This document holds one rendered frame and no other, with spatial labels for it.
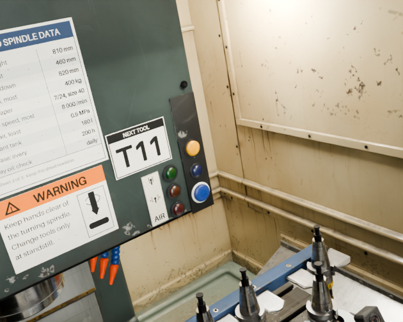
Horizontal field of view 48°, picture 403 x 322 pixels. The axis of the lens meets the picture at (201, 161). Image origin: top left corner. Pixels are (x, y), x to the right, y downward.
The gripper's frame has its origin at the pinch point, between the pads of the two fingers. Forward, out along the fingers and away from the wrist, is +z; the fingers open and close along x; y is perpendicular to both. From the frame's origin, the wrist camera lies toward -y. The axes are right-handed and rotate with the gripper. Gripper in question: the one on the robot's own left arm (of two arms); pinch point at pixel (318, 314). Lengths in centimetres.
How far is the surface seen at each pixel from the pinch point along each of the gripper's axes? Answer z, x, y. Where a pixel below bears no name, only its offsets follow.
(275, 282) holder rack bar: 12.5, -0.3, -1.9
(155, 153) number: 5, -28, -45
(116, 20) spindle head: 5, -29, -65
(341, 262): 6.5, 15.5, -2.0
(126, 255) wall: 106, -1, 32
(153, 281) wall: 106, 8, 50
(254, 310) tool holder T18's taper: 7.0, -11.4, -3.6
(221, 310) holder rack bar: 13.2, -15.4, -2.5
